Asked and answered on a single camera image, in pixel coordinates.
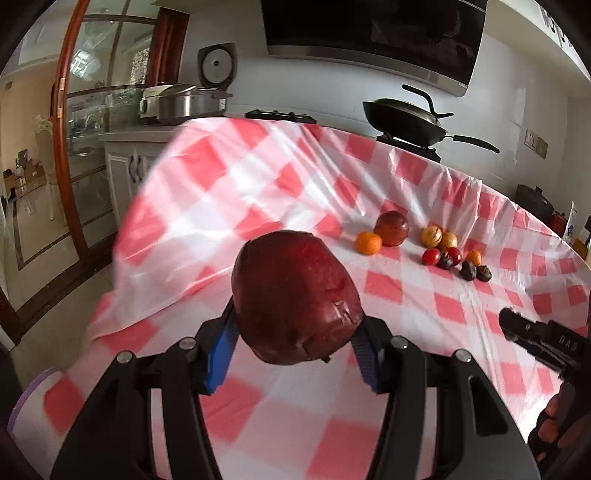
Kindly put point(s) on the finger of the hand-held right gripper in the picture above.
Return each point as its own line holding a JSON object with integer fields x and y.
{"x": 515, "y": 323}

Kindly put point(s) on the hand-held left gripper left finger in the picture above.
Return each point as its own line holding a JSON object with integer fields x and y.
{"x": 220, "y": 357}

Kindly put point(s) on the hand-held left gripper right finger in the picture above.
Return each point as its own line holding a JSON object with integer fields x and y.
{"x": 367, "y": 364}

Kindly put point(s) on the dark water chestnut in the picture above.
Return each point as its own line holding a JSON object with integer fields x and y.
{"x": 484, "y": 273}
{"x": 467, "y": 271}
{"x": 445, "y": 262}

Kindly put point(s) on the dark red apple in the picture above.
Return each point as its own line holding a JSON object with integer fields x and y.
{"x": 295, "y": 297}

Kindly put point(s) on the person's right hand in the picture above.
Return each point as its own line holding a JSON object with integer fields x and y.
{"x": 549, "y": 422}

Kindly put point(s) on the small kumquat orange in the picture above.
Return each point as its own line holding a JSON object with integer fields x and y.
{"x": 474, "y": 256}

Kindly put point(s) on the red cherry tomato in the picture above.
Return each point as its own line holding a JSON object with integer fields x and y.
{"x": 455, "y": 254}
{"x": 430, "y": 256}

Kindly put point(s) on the yellow bottle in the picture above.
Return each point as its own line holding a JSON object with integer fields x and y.
{"x": 582, "y": 247}

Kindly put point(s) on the yellow round fruit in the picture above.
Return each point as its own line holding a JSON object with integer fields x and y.
{"x": 431, "y": 236}
{"x": 449, "y": 240}

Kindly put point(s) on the red bottle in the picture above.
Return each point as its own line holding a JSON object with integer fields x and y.
{"x": 558, "y": 222}

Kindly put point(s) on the white blue labelled bottle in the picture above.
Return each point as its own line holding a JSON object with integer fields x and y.
{"x": 572, "y": 224}

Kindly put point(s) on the mandarin orange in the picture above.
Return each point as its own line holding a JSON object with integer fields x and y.
{"x": 369, "y": 243}

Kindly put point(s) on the dark clay pot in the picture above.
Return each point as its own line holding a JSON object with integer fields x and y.
{"x": 533, "y": 201}

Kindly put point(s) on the red yellow apple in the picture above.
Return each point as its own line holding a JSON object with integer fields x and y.
{"x": 392, "y": 228}

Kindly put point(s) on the red white checked tablecloth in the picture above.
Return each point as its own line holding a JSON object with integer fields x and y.
{"x": 286, "y": 184}

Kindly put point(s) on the pale purple rimmed basin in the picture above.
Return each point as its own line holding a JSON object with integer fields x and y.
{"x": 25, "y": 397}

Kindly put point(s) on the white base cabinet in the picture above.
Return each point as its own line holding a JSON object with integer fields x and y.
{"x": 129, "y": 161}

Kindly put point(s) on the black gas stove grate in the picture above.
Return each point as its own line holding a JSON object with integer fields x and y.
{"x": 281, "y": 115}

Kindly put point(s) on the stainless steel pot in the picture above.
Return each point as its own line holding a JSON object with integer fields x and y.
{"x": 182, "y": 104}

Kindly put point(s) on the wooden framed glass door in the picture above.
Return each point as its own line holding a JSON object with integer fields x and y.
{"x": 74, "y": 115}

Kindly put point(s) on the white rice cooker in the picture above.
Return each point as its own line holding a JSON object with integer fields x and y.
{"x": 217, "y": 64}

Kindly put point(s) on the black range hood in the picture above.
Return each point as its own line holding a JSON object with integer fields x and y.
{"x": 374, "y": 32}

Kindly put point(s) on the wall socket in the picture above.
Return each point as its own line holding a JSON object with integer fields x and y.
{"x": 536, "y": 142}

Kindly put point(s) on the white wall cabinet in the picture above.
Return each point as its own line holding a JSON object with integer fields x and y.
{"x": 563, "y": 27}

